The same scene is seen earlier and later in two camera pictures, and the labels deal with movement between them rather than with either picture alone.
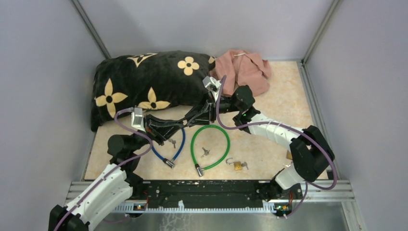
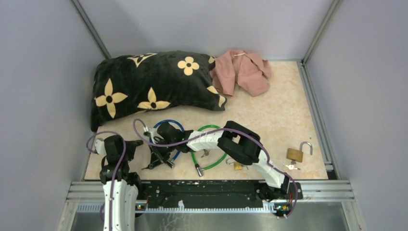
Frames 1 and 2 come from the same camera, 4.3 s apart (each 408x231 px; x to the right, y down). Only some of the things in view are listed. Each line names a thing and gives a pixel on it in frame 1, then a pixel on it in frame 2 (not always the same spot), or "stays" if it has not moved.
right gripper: x=203 y=117 → x=161 y=160
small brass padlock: x=237 y=165 stays
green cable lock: x=198 y=168 stays
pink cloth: x=241 y=68 stays
